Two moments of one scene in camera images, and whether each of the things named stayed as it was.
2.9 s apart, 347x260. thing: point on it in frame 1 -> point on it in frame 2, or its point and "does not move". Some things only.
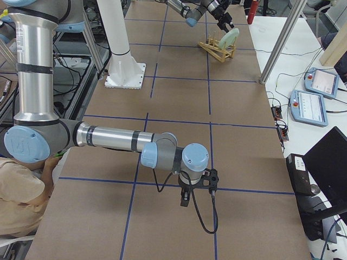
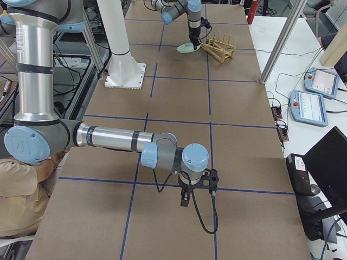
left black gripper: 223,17 -> 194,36
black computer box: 309,214 does not move
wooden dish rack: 211,46 does not move
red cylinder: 254,5 does not move
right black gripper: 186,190 does not move
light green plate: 228,38 -> 187,48
